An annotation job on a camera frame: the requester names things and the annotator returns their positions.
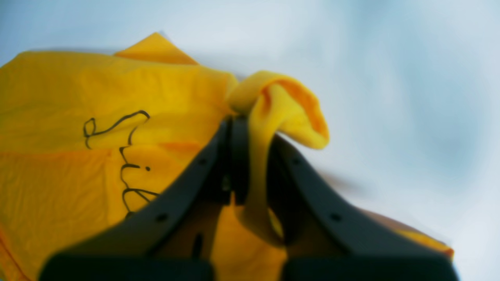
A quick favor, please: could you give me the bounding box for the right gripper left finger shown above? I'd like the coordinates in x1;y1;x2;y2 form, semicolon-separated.
39;117;249;281

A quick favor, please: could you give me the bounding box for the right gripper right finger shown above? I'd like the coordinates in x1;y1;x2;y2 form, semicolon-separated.
268;136;458;281

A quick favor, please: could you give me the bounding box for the orange yellow T-shirt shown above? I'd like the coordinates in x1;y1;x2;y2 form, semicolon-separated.
1;33;453;281

